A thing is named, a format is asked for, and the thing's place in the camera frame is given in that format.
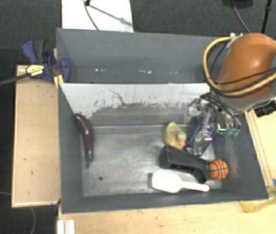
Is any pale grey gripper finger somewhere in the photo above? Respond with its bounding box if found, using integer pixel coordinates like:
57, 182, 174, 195
201, 130, 213, 153
193, 133, 203, 156

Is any dark blue object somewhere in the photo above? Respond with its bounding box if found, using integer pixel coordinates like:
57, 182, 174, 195
184, 115, 218, 156

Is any black stapler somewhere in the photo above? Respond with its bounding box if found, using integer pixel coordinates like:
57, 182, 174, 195
158, 145, 210, 184

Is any yellow rubber duck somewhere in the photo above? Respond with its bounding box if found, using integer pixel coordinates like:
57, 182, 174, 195
162, 121, 187, 150

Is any orange toy basketball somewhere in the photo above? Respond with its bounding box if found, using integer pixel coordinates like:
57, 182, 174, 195
208, 158, 229, 180

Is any white plastic scoop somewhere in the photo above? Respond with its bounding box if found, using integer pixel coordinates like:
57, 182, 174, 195
148, 171, 210, 194

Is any grey metal bin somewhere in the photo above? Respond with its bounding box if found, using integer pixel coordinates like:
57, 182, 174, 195
56, 27, 269, 214

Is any purple toy eggplant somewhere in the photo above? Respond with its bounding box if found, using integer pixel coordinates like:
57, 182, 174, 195
73, 113, 95, 169

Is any pale wood board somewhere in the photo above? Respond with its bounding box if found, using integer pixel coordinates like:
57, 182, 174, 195
11, 64, 62, 208

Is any black cylinder on white bracket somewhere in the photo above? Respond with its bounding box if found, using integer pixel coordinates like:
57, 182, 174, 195
253, 98, 276, 118

